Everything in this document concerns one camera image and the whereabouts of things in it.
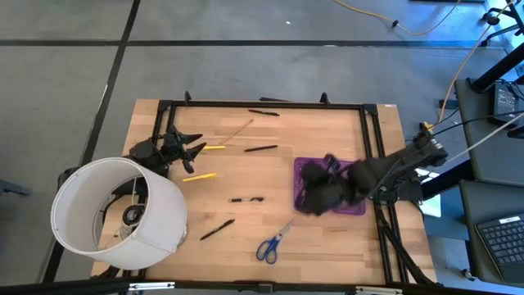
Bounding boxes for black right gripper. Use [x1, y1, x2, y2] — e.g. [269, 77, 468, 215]
[300, 160, 368, 217]

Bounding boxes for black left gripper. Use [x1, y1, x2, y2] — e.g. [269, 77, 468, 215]
[160, 124, 208, 175]

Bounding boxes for thick yellow highlighter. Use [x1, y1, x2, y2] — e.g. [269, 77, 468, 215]
[182, 171, 218, 183]

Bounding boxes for purple plastic supply box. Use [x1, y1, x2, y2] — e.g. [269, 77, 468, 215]
[293, 157, 368, 217]

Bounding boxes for thin wooden pencil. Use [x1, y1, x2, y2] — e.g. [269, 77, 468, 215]
[222, 118, 255, 146]

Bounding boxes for blue handled scissors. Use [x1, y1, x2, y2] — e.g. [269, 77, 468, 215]
[255, 219, 296, 265]

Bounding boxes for white lamp shade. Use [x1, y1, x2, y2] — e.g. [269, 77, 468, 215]
[50, 157, 189, 272]

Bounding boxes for black stand beam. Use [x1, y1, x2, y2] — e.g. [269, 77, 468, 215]
[420, 160, 472, 200]
[469, 52, 524, 93]

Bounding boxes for grey side table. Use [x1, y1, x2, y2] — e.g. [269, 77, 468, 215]
[458, 179, 524, 288]
[454, 77, 524, 177]

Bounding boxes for grey furniture foot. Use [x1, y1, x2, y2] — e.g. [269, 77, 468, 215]
[0, 179, 33, 198]

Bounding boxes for dark laptop keyboard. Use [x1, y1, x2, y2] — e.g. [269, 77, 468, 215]
[474, 213, 524, 284]

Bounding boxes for black rig beam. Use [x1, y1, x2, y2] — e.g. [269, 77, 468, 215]
[0, 278, 524, 295]

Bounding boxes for black power adapter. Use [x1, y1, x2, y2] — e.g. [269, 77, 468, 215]
[489, 81, 524, 127]

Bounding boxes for black office chair base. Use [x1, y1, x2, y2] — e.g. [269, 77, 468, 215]
[479, 0, 524, 47]

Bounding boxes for black aluminium table frame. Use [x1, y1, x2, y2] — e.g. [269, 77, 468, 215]
[151, 90, 437, 287]

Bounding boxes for silver metal bracket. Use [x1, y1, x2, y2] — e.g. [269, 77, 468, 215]
[355, 285, 404, 295]
[129, 281, 176, 292]

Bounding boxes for white cable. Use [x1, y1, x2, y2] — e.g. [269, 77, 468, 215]
[445, 121, 524, 164]

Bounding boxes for yellow extension cable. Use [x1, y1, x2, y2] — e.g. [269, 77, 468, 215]
[333, 0, 463, 37]

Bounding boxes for tan power cable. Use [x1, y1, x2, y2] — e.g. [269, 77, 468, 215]
[436, 0, 517, 124]

